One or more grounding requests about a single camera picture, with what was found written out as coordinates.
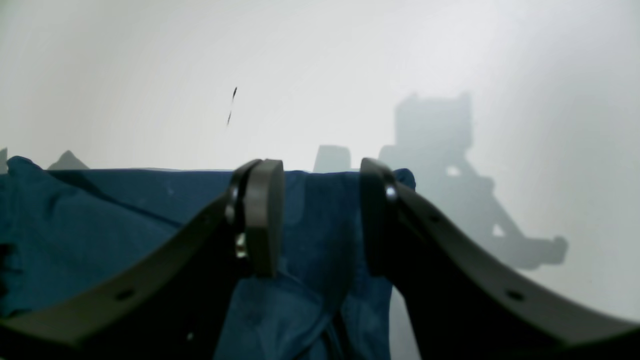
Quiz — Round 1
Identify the right gripper white right finger image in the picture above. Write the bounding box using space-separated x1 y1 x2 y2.
359 158 640 360

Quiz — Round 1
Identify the dark blue T-shirt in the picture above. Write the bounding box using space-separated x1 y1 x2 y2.
0 156 393 360

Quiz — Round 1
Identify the right gripper white left finger image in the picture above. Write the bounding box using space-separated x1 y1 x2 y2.
1 159 285 360

